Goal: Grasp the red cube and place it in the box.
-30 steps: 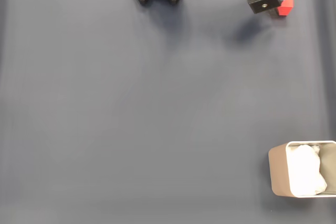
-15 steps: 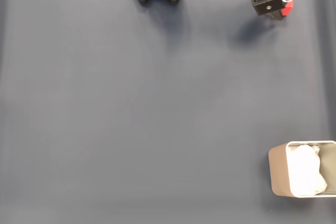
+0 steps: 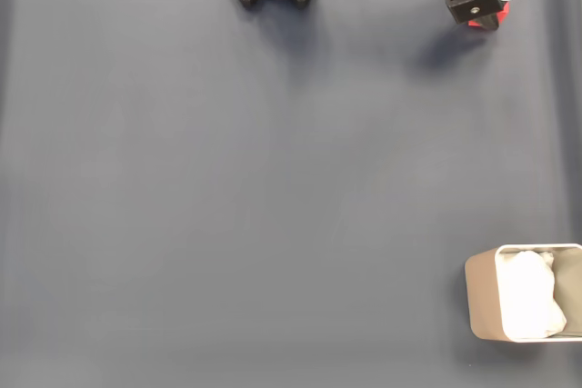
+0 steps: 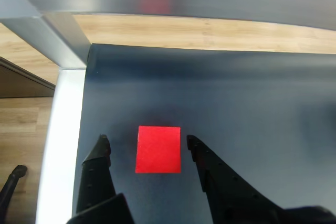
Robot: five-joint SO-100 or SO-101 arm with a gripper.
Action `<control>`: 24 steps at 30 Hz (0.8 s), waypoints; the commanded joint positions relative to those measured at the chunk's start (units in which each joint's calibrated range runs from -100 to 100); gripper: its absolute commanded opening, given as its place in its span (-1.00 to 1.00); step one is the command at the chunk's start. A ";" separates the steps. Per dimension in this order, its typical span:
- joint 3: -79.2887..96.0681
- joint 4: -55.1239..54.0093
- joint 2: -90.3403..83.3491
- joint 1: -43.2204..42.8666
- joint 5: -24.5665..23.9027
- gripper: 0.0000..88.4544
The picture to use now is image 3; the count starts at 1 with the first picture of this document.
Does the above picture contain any red cube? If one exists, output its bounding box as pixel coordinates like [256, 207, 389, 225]
[467, 3, 510, 31]

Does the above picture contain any beige rounded box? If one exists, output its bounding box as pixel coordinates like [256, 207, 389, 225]
[464, 243, 582, 344]

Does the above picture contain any white crumpled cloth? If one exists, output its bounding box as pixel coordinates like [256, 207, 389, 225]
[497, 249, 569, 341]

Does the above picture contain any dark blue-grey mat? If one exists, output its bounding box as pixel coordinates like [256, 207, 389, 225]
[0, 0, 582, 388]

